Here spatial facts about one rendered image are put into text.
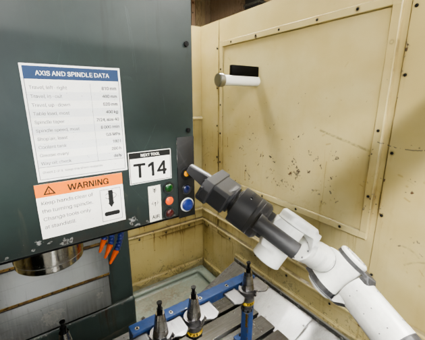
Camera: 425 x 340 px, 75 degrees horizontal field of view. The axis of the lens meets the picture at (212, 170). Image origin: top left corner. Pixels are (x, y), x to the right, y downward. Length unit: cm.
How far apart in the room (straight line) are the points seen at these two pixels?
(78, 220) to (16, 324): 94
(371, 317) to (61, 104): 79
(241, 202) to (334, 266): 33
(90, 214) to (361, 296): 65
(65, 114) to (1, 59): 12
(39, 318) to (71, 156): 103
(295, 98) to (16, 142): 106
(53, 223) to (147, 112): 28
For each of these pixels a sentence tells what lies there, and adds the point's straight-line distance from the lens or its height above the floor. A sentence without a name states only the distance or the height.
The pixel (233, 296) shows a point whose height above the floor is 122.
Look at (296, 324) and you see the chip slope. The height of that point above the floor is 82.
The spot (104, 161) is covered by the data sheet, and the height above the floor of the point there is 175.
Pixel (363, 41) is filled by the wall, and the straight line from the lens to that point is 117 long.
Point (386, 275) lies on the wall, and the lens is 125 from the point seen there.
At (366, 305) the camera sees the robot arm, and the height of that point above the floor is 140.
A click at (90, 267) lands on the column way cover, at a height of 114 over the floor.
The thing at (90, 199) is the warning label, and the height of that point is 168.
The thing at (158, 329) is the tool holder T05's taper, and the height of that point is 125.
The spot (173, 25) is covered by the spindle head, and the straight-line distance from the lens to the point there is 65.
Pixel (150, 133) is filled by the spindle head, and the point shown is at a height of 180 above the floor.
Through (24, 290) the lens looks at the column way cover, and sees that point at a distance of 141.
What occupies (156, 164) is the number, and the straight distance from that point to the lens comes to 62.
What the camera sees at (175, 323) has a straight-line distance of 95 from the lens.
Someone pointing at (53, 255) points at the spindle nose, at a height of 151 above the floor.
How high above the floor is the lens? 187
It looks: 15 degrees down
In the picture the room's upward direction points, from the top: straight up
